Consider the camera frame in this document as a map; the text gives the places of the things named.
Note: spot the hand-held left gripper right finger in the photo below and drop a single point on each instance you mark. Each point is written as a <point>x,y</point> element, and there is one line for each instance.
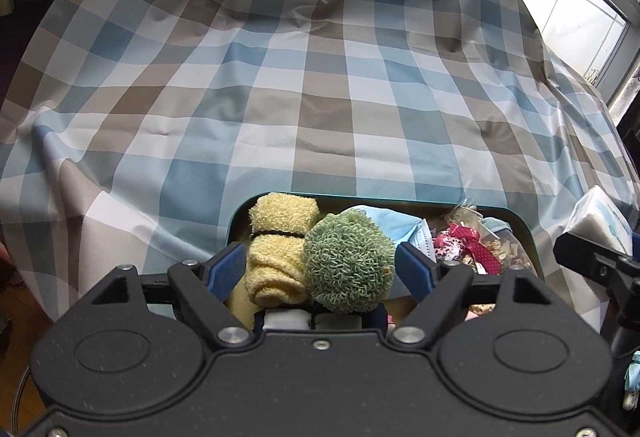
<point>412,269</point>

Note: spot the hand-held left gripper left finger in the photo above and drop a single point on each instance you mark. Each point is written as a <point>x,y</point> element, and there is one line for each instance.
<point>225,269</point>

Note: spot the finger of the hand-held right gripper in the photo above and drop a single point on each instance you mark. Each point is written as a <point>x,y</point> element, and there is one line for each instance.
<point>575,249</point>

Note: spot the teal tin box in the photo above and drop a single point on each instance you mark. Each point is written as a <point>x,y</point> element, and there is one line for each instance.
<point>239,299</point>

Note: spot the small white tissue pack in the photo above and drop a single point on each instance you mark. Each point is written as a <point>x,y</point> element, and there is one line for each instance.
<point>600,217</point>

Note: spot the blue face mask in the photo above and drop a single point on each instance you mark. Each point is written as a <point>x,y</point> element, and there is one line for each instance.
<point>400,227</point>

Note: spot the yellow towel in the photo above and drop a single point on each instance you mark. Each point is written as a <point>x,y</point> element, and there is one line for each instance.
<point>275,262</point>

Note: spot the green scrubber ball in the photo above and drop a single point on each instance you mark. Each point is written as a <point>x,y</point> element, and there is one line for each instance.
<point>347,262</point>

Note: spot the clear dried flower bag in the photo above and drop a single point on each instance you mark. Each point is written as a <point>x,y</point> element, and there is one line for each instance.
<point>505,252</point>

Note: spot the large white tissue pack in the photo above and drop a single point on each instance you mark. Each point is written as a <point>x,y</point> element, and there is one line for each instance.
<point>285,319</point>

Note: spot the pale blue small object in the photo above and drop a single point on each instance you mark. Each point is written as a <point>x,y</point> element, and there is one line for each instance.
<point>632,377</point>

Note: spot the checked tablecloth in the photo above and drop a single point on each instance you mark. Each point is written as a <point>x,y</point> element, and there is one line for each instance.
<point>320,92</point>

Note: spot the window frame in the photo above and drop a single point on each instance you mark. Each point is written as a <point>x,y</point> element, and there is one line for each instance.
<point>620,62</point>

